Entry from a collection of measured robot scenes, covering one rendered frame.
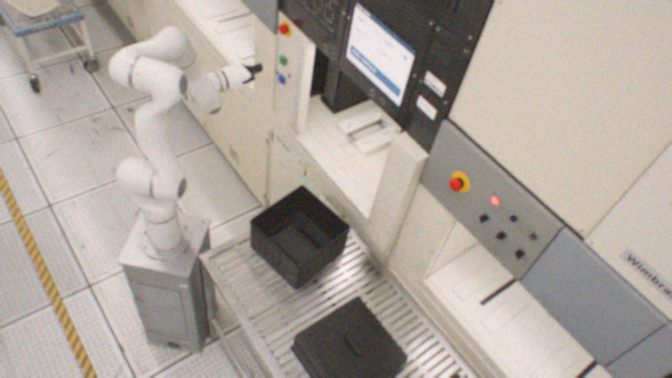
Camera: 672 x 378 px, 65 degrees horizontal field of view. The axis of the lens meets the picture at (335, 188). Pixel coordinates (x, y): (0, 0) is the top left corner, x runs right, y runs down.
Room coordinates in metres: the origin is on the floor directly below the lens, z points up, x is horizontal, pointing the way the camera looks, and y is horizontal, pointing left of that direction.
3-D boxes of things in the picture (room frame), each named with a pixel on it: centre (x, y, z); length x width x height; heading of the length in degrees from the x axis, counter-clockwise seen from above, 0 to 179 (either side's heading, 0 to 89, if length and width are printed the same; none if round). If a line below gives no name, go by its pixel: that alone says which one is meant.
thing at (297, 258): (1.16, 0.10, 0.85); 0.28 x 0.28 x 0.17; 55
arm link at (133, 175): (1.08, 0.64, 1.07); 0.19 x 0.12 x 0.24; 85
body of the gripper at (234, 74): (1.59, 0.48, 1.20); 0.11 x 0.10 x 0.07; 135
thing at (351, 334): (0.75, -0.16, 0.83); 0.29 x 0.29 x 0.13; 46
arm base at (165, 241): (1.07, 0.61, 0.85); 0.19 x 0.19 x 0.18
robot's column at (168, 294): (1.07, 0.61, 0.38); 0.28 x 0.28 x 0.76; 0
